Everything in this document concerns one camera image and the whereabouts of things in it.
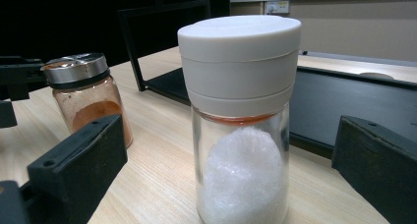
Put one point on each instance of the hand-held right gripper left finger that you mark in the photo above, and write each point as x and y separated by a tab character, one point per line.
82	165

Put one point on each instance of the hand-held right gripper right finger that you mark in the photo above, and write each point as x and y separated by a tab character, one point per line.
383	171

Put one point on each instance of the spice jar with metal lid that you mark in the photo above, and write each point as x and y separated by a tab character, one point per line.
88	93

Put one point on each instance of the black metal shelf rack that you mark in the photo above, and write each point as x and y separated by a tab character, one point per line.
344	102

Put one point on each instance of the glass jar with white lid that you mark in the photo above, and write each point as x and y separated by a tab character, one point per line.
239	70

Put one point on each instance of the grey table grommet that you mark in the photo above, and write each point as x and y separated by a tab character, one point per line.
375	75

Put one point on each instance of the white wall socket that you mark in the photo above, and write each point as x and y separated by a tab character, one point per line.
277	7

